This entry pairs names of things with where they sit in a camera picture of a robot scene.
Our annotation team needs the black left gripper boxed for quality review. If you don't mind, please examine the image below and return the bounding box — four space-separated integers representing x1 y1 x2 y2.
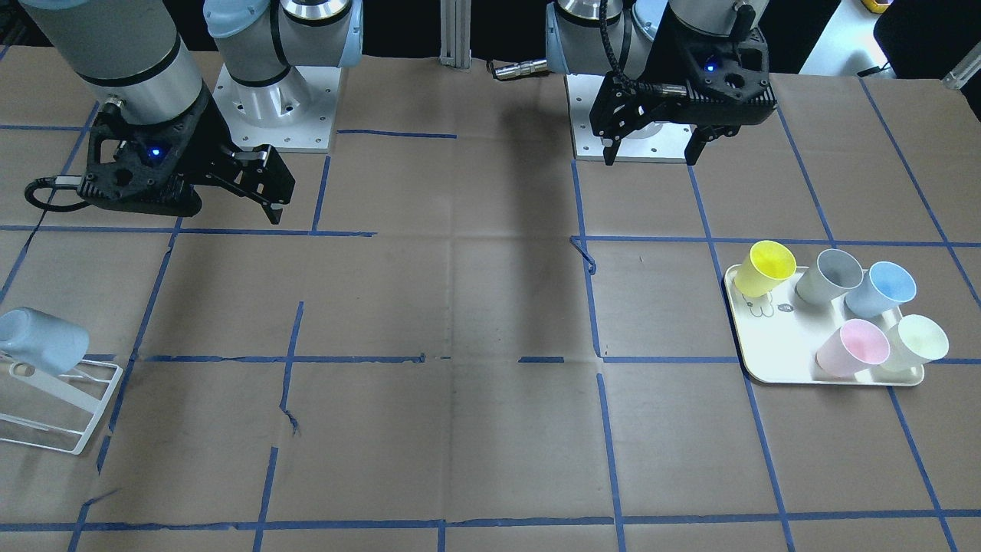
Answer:
589 15 778 166

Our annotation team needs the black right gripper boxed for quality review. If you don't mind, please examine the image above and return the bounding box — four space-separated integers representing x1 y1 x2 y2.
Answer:
78 85 295 225

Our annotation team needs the light blue plastic cup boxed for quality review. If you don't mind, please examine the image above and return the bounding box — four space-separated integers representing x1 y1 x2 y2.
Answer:
1 307 89 375

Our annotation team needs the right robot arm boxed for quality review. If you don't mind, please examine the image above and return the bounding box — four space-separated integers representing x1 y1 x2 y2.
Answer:
22 1 364 225

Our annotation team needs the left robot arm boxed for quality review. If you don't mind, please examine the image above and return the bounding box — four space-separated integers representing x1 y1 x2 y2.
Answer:
544 1 777 165

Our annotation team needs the yellow plastic cup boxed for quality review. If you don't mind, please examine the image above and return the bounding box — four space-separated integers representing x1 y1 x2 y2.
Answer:
733 240 798 297

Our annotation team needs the grey plastic cup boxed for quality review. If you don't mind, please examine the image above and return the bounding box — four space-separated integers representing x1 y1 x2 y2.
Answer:
795 248 863 305

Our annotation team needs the pink plastic cup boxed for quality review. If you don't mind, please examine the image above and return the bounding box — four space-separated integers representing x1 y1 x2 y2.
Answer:
815 319 892 378

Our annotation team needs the pale green plastic cup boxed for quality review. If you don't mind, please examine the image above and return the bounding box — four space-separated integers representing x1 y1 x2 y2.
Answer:
881 314 950 373

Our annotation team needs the white plastic tray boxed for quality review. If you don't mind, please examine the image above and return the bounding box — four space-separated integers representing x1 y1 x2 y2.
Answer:
723 264 925 387

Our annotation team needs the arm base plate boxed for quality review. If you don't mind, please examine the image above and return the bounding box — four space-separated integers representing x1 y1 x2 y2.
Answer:
565 74 704 163
213 66 346 154

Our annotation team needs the silver cable connector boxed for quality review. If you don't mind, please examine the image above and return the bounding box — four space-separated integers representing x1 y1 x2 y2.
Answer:
486 59 550 81

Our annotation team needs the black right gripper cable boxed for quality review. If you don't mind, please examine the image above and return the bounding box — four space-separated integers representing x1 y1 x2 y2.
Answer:
24 176 91 213

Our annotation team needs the aluminium frame post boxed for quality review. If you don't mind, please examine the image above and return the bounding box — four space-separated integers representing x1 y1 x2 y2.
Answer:
438 0 472 72

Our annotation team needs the white wire cup rack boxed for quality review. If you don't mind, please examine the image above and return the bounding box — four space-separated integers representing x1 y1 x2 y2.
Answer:
1 353 123 455

